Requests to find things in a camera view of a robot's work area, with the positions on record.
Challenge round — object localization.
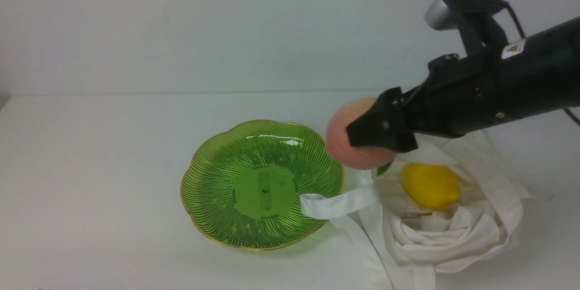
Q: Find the yellow lemon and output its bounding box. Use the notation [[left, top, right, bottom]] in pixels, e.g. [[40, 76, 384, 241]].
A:
[[401, 163, 460, 210]]

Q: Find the green ribbed glass plate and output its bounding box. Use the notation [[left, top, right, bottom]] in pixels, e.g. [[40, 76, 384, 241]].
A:
[[180, 120, 344, 251]]

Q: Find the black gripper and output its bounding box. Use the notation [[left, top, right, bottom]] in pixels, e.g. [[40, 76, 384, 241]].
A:
[[346, 53, 503, 153]]

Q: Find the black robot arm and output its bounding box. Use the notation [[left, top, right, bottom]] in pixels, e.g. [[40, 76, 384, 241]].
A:
[[346, 18, 580, 152]]

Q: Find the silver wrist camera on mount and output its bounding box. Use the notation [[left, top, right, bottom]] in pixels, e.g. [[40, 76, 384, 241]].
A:
[[423, 0, 509, 56]]

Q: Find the white cloth tote bag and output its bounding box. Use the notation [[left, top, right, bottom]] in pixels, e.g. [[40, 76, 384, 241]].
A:
[[299, 131, 537, 290]]

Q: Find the pink peach fruit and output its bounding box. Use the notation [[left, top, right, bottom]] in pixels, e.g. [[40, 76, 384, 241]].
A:
[[326, 97, 396, 170]]

